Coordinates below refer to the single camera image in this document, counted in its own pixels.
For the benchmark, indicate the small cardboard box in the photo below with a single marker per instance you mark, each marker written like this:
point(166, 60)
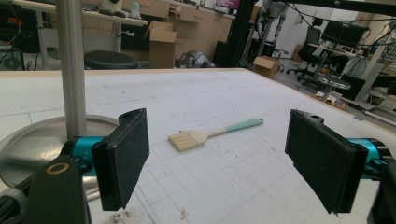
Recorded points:
point(264, 67)

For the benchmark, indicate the black metal frame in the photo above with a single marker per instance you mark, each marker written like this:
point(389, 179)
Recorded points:
point(239, 31)

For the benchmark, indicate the grey plastic shell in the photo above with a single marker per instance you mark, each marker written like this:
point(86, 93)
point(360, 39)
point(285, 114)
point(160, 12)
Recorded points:
point(196, 57)

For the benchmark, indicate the round metal stool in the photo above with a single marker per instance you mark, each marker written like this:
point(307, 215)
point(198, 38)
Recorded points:
point(333, 81)

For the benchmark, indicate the black office chair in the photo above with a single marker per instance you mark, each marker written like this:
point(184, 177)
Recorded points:
point(306, 54)

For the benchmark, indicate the white desk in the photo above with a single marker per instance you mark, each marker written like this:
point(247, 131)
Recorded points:
point(93, 14)

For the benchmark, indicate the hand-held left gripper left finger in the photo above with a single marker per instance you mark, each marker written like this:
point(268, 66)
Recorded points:
point(121, 161)

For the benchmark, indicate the black round stool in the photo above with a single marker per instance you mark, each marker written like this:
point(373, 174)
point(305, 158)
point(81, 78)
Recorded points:
point(109, 59)

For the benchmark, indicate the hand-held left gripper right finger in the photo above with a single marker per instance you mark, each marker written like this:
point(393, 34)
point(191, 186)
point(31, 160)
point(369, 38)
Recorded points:
point(323, 161)

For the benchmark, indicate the white grid mat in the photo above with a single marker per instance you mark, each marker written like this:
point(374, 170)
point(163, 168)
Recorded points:
point(218, 186)

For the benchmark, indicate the black monitor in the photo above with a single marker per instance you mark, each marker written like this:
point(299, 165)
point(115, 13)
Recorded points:
point(344, 32)

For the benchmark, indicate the tall cardboard box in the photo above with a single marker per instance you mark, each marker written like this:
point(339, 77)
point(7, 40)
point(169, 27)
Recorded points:
point(162, 53)

